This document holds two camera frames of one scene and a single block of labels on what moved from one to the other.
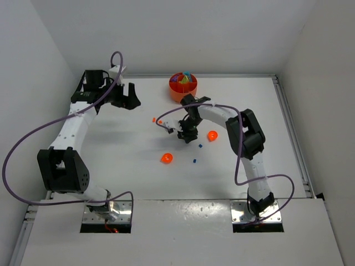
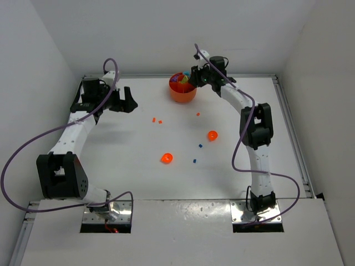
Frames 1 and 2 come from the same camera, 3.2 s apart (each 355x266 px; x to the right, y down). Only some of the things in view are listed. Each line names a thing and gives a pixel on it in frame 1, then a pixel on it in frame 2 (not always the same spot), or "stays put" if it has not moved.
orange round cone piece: (212, 136) stays put
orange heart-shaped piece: (166, 158) stays put
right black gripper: (187, 133) → (196, 78)
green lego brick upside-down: (184, 80) stays put
